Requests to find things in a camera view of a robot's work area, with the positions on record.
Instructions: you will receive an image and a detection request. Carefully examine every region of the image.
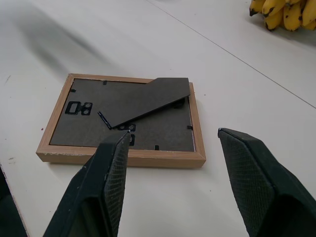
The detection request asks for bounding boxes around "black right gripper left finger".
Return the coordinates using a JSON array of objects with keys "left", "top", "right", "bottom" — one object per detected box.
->
[{"left": 43, "top": 130, "right": 131, "bottom": 237}]

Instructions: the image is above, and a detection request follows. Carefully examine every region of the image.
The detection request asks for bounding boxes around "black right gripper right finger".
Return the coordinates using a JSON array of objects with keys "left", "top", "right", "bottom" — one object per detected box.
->
[{"left": 217, "top": 127, "right": 316, "bottom": 237}]

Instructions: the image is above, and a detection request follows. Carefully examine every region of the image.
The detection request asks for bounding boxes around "wooden picture frame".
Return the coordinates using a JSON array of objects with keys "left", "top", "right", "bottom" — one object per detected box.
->
[{"left": 36, "top": 73, "right": 207, "bottom": 169}]

